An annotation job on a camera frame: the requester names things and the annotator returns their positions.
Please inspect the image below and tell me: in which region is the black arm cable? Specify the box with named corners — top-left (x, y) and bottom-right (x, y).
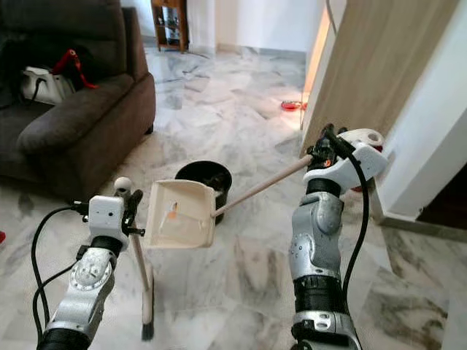
top-left (29, 203), bottom-right (91, 343)
top-left (332, 128), bottom-right (371, 289)

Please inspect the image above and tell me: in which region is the black round waste bin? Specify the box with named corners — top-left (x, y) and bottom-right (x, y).
top-left (174, 160), bottom-right (234, 224)

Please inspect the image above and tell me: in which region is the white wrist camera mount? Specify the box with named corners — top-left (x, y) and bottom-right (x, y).
top-left (321, 143), bottom-right (389, 192)
top-left (88, 195), bottom-right (127, 242)

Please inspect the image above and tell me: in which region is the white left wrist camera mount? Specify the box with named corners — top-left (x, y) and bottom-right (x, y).
top-left (88, 195), bottom-right (127, 242)

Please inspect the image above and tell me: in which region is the dark brown fabric sofa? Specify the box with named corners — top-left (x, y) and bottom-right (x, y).
top-left (0, 0), bottom-right (157, 195)

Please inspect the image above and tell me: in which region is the small wooden side table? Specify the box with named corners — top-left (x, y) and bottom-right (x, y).
top-left (150, 0), bottom-right (189, 54)

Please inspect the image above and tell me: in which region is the red strap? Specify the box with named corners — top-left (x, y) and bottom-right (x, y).
top-left (52, 48), bottom-right (98, 90)

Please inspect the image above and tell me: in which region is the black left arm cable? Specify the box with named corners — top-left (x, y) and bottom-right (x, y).
top-left (29, 203), bottom-right (91, 343)

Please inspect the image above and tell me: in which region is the cream dustpan with wooden handle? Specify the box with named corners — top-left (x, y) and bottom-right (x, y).
top-left (144, 128), bottom-right (386, 250)

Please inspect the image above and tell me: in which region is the light wooden door panel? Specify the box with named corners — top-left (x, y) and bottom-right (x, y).
top-left (300, 0), bottom-right (461, 155)

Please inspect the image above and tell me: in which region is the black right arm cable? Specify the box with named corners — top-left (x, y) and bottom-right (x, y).
top-left (332, 128), bottom-right (371, 289)

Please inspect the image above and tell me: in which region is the wooden handled broom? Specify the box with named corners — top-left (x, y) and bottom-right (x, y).
top-left (113, 176), bottom-right (156, 342)

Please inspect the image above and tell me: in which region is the black bag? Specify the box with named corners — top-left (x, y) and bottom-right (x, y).
top-left (0, 36), bottom-right (55, 103)

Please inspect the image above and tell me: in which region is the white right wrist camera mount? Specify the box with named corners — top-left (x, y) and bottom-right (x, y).
top-left (321, 143), bottom-right (389, 192)

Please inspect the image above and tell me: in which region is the red bowl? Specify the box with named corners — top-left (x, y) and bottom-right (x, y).
top-left (279, 100), bottom-right (308, 112)

